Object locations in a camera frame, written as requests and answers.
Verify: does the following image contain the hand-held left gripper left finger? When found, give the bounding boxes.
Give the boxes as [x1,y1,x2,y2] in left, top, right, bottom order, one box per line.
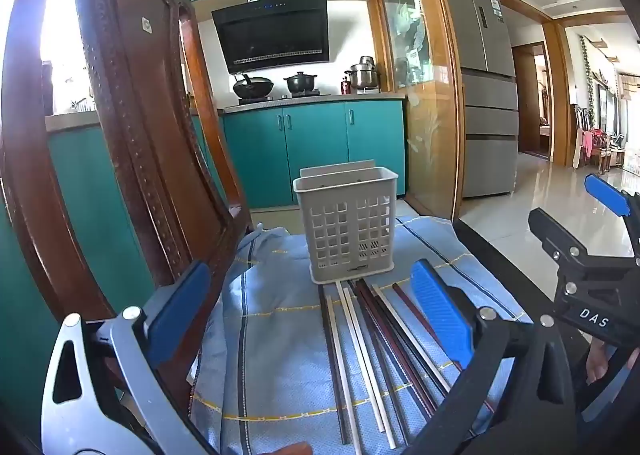
[40,260,221,455]

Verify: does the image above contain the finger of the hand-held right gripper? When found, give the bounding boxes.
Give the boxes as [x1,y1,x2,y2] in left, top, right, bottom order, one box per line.
[528,207,640,281]
[584,174,640,256]

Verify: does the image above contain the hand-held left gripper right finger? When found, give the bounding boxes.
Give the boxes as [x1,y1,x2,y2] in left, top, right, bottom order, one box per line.
[407,259,578,455]

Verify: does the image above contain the dark red chopstick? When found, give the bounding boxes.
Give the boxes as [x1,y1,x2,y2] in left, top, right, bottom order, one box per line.
[353,281,437,419]
[391,283,499,419]

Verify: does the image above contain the grey plastic utensil basket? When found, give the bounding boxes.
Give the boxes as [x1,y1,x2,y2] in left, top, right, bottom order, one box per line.
[292,160,399,286]

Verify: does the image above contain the person's right hand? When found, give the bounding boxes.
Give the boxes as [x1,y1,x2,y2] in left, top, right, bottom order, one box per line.
[584,339,623,386]

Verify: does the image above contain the wooden dining chair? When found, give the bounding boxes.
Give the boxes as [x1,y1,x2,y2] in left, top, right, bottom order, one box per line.
[597,132,627,174]

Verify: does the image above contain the pink cloth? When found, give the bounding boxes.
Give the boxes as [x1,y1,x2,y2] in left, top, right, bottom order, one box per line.
[575,127,608,170]

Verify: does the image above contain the blue striped tablecloth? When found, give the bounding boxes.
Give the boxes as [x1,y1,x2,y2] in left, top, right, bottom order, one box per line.
[187,215,533,455]

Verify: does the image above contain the hanging green vine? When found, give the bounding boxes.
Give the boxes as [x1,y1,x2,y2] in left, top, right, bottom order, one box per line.
[580,35,599,128]

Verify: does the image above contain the silver refrigerator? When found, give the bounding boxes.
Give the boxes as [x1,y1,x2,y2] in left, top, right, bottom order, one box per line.
[440,0,519,199]

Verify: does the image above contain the etched glass sliding door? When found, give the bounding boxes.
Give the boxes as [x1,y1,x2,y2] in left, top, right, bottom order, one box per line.
[370,0,463,220]

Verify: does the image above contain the carved wooden chair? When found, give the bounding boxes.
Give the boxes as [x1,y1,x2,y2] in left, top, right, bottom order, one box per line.
[0,0,256,406]

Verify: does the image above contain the teal base cabinets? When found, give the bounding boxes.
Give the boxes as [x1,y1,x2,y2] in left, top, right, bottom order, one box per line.
[220,100,407,210]

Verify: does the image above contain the black wok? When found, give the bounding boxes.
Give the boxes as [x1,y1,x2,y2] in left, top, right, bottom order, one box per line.
[231,72,275,100]

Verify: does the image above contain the grey kitchen countertop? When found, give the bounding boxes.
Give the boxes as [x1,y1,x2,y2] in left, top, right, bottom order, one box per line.
[217,92,407,114]

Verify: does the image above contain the gas stove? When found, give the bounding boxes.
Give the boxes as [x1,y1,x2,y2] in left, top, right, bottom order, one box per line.
[239,91,321,103]

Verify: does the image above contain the stainless steel pot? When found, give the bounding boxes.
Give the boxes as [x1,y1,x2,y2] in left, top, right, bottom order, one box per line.
[345,56,380,90]

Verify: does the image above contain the black cooking pot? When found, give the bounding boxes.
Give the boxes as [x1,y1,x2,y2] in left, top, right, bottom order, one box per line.
[284,71,315,96]

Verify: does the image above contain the black range hood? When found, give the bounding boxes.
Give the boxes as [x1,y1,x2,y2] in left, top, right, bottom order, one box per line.
[211,0,331,76]

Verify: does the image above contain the kitchen window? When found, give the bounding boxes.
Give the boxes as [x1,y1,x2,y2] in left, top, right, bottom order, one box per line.
[37,0,101,113]

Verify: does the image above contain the wooden door frame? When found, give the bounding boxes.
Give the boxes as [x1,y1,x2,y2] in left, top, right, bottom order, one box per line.
[500,0,571,168]

